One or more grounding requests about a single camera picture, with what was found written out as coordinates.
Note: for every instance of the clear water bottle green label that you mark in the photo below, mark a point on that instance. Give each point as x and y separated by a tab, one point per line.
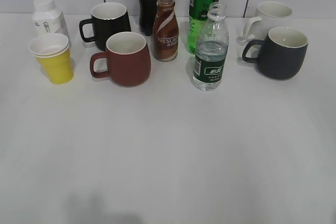
211	49

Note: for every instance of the yellow paper cup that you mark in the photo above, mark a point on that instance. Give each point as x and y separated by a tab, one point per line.
52	51

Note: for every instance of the red-brown ceramic mug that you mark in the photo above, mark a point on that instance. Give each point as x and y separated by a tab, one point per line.
128	59

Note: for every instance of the brown Nescafe coffee bottle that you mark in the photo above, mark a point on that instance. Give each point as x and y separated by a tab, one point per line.
165	31

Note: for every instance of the black ceramic mug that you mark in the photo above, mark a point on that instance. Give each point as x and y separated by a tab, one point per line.
106	19

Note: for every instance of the dark grey ceramic mug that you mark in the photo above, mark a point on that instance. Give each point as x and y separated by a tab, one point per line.
281	53

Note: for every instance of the white ceramic mug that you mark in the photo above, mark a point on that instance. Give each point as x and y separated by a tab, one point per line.
269	14

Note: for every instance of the white yogurt carton bottle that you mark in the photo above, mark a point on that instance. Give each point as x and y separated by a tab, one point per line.
48	18

